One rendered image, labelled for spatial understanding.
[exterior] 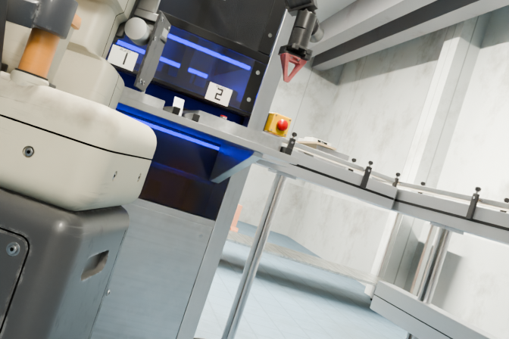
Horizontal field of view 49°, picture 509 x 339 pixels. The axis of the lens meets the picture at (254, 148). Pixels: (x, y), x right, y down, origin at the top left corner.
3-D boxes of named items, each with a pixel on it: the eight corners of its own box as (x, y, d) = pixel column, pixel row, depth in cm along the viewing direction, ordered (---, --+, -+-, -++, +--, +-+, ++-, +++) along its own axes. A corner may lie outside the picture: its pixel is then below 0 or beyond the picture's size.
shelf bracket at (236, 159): (208, 180, 193) (220, 144, 194) (217, 182, 194) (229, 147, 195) (239, 194, 161) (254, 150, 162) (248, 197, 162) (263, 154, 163)
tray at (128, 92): (67, 85, 184) (70, 75, 184) (143, 112, 192) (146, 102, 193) (70, 80, 152) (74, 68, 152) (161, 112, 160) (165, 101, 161)
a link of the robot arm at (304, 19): (295, 5, 159) (314, 8, 157) (304, 14, 165) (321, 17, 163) (288, 28, 159) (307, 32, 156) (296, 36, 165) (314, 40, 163)
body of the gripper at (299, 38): (297, 60, 166) (304, 36, 166) (311, 57, 156) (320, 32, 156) (277, 52, 164) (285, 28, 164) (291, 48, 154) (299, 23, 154)
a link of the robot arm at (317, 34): (283, -5, 162) (311, -14, 159) (296, 10, 173) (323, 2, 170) (288, 33, 160) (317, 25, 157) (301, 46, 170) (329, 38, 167)
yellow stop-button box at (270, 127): (261, 130, 206) (267, 112, 206) (279, 137, 208) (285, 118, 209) (269, 131, 199) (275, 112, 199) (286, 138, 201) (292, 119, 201)
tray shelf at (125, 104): (49, 85, 182) (51, 80, 182) (243, 153, 205) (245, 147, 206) (48, 77, 137) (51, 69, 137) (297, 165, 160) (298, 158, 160)
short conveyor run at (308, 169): (244, 158, 207) (257, 118, 208) (231, 155, 222) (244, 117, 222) (393, 209, 230) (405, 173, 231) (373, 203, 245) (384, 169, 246)
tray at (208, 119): (172, 120, 185) (175, 110, 185) (242, 145, 193) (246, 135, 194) (195, 122, 153) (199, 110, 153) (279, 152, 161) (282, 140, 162)
